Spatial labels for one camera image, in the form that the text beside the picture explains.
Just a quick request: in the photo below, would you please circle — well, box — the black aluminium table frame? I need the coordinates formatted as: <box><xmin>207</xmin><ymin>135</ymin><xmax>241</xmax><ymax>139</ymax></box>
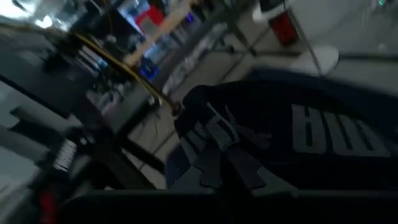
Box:
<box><xmin>118</xmin><ymin>136</ymin><xmax>167</xmax><ymax>175</ymax></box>

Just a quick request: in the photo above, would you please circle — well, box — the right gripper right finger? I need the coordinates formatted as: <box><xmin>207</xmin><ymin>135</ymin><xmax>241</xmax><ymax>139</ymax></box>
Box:
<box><xmin>226</xmin><ymin>146</ymin><xmax>299</xmax><ymax>197</ymax></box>

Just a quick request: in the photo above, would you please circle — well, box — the white floor lamp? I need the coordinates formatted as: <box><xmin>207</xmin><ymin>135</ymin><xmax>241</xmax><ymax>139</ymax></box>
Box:
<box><xmin>251</xmin><ymin>0</ymin><xmax>340</xmax><ymax>77</ymax></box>

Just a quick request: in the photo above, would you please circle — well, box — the navy white striped fabric bin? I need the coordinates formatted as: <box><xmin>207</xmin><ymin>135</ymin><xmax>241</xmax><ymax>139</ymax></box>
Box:
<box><xmin>164</xmin><ymin>67</ymin><xmax>398</xmax><ymax>189</ymax></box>

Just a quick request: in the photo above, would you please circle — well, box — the black garment white lettering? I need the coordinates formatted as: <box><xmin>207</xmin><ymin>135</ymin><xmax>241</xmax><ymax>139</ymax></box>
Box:
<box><xmin>173</xmin><ymin>80</ymin><xmax>398</xmax><ymax>191</ymax></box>

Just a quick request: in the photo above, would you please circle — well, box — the red toolbox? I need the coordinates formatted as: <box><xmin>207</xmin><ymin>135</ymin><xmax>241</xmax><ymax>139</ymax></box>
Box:
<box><xmin>267</xmin><ymin>11</ymin><xmax>299</xmax><ymax>47</ymax></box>

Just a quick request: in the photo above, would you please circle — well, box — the light wooden board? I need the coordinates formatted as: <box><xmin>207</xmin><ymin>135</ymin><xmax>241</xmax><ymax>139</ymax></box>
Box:
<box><xmin>123</xmin><ymin>0</ymin><xmax>200</xmax><ymax>67</ymax></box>

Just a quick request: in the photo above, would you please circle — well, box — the black desk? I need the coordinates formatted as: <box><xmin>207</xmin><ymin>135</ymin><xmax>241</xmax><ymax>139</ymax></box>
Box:
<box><xmin>0</xmin><ymin>30</ymin><xmax>94</xmax><ymax>119</ymax></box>

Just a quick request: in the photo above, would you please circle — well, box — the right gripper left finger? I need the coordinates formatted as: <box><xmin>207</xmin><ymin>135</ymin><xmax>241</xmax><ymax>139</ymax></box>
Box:
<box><xmin>169</xmin><ymin>146</ymin><xmax>222</xmax><ymax>191</ymax></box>

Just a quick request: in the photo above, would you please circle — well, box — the yellow cable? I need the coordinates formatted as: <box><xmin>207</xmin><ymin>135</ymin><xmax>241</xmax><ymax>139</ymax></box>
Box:
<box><xmin>70</xmin><ymin>30</ymin><xmax>183</xmax><ymax>116</ymax></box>

